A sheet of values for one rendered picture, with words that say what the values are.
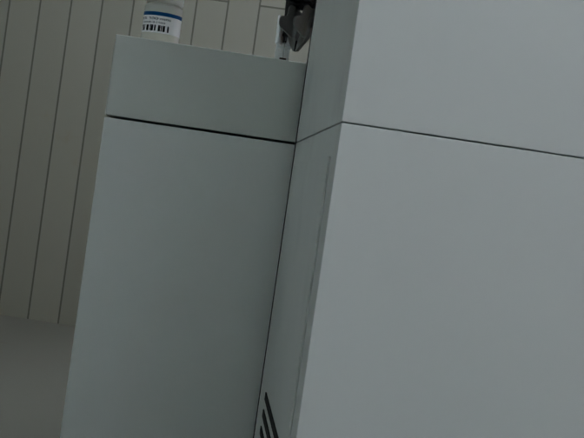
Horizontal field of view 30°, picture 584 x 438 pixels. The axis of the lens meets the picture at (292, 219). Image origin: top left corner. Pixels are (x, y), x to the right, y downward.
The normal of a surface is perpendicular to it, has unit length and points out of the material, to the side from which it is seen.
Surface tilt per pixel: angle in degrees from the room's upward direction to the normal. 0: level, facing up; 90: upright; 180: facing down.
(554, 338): 90
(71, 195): 90
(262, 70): 90
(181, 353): 90
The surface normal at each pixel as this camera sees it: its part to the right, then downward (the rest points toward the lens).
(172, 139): 0.07, 0.04
